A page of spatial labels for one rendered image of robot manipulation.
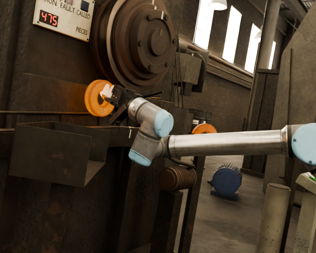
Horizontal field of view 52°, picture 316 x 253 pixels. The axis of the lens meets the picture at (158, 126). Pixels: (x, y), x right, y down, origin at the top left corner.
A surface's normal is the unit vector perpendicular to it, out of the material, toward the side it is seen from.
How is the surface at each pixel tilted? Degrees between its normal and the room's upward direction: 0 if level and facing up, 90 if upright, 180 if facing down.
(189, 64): 92
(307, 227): 90
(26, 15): 90
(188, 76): 92
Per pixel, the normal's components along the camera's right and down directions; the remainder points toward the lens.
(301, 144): -0.48, -0.11
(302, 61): -0.77, -0.09
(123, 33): -0.19, 0.09
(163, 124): 0.75, 0.34
